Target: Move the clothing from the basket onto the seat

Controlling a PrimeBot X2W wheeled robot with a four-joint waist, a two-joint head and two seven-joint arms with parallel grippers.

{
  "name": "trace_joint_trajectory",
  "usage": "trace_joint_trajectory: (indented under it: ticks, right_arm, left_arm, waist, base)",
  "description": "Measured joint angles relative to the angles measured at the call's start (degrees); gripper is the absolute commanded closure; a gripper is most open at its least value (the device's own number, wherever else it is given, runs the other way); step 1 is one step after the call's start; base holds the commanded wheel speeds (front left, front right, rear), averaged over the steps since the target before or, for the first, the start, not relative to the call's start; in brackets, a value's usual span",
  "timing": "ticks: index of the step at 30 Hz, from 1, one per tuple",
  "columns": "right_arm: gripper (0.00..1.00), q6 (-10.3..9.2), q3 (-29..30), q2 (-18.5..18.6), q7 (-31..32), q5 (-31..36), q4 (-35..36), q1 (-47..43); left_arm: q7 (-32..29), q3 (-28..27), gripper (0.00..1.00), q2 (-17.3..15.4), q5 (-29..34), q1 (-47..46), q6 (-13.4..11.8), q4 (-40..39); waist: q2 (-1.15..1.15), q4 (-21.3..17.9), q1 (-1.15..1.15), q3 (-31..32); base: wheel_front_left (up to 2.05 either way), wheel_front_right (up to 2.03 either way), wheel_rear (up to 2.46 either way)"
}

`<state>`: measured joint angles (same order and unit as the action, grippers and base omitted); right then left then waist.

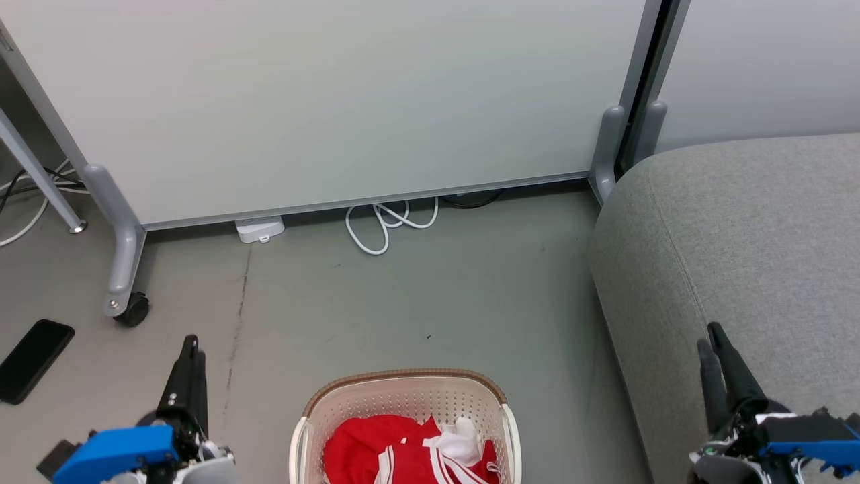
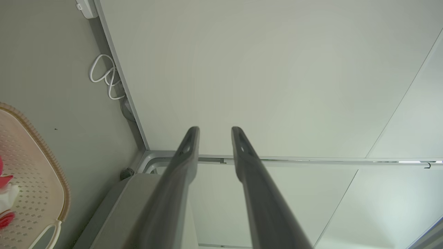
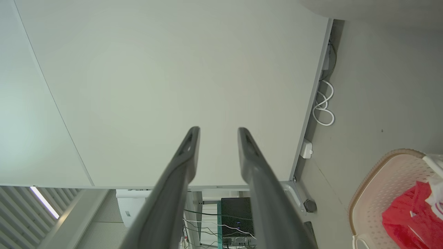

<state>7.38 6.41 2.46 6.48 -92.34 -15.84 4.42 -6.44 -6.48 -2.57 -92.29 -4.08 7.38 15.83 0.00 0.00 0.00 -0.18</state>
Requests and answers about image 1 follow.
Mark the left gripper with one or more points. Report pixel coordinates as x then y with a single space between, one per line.
176 430

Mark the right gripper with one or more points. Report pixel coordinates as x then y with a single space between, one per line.
742 433

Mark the red garment with white trim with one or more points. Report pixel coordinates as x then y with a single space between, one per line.
363 450

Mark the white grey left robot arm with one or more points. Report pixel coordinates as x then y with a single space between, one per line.
215 467

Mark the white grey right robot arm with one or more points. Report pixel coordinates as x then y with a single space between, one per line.
722 469

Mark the grey fabric sofa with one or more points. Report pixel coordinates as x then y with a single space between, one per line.
739 235

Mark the black smartphone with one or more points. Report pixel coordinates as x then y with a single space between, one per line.
32 359

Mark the white power adapter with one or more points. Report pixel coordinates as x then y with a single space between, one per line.
259 229

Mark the grey partition leg with caster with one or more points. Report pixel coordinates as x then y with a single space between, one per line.
121 228

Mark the cream perforated laundry basket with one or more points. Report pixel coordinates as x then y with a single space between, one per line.
403 396

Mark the grey slanted table leg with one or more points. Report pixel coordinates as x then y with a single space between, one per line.
40 175

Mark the short grey partition leg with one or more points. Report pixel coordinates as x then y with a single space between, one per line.
608 148

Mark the grey upright partition foot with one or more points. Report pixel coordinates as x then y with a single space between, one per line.
650 131

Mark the narrow white partition panel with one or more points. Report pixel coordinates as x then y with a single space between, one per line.
759 67

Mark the large white partition panel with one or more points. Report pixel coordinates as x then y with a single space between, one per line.
349 101

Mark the blue right wrist camera box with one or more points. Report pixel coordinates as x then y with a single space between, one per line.
809 433

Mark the blue wrist camera box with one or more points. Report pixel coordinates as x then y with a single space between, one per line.
114 454
809 433

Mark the blue left wrist camera box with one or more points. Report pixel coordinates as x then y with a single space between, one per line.
114 454

